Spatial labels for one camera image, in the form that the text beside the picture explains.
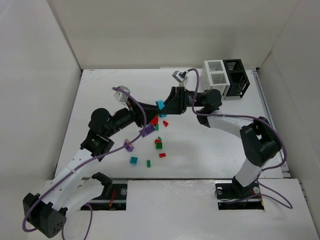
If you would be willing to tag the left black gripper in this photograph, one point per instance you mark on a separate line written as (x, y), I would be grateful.
(137, 113)

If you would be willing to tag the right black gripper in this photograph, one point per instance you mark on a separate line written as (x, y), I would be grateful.
(180, 100)

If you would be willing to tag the long teal lego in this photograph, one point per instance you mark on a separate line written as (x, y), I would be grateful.
(161, 104)

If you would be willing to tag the purple arched lego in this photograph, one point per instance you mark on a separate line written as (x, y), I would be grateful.
(148, 129)

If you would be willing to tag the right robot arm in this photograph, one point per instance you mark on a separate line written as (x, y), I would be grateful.
(259, 140)

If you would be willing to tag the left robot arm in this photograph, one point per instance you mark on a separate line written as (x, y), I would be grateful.
(48, 210)

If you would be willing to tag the large red lego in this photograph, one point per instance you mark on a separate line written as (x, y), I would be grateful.
(155, 121)

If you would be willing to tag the small red slope lego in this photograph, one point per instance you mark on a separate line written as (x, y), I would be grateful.
(165, 123)

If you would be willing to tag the green square lego lower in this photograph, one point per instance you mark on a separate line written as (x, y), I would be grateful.
(158, 145)

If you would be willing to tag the purple lego with pink face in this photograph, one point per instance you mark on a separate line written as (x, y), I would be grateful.
(128, 146)

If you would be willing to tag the red flat lego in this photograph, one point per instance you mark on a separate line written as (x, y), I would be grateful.
(162, 155)

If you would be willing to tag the white slotted container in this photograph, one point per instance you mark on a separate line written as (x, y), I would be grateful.
(214, 76)

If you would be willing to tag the teal square lego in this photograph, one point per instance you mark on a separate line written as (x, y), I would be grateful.
(133, 160)

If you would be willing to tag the green thin lego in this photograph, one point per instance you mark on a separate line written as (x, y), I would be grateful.
(148, 162)

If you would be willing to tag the black slotted container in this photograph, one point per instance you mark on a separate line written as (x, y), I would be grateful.
(237, 76)

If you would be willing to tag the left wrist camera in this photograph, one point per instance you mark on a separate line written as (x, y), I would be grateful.
(120, 96)

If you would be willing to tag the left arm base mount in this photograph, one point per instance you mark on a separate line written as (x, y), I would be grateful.
(113, 196)

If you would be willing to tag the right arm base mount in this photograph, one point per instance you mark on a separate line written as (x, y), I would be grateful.
(228, 198)

